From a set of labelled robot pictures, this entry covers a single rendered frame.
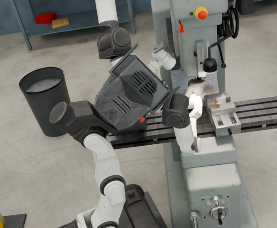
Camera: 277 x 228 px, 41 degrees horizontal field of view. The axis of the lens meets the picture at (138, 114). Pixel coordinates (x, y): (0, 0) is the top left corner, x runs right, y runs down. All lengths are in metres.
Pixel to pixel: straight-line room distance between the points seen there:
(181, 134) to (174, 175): 1.30
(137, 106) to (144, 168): 1.92
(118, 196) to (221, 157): 0.72
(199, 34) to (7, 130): 2.99
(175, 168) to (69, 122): 1.63
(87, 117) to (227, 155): 1.02
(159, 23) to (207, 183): 1.06
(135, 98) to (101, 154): 0.38
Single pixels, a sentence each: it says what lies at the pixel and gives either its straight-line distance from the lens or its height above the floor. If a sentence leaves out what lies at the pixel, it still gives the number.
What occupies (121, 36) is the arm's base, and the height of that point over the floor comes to 1.78.
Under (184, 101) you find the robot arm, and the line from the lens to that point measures 1.76.
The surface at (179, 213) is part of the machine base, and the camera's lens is 2.85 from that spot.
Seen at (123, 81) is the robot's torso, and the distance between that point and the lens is 1.56.
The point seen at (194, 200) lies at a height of 0.64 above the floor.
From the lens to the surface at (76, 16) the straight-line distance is 6.36.
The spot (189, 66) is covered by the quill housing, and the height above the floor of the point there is 1.39.
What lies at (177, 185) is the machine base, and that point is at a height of 0.20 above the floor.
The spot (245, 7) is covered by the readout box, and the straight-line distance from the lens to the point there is 2.34.
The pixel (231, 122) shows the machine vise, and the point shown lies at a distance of 2.28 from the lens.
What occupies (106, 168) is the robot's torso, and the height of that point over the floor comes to 1.15.
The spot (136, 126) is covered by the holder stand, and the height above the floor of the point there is 0.98.
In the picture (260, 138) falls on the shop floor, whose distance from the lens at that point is 3.70.
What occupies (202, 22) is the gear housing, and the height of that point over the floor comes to 1.66.
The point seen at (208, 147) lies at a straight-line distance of 2.34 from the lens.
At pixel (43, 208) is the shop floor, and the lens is 3.45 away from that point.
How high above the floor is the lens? 2.48
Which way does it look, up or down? 37 degrees down
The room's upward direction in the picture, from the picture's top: 11 degrees counter-clockwise
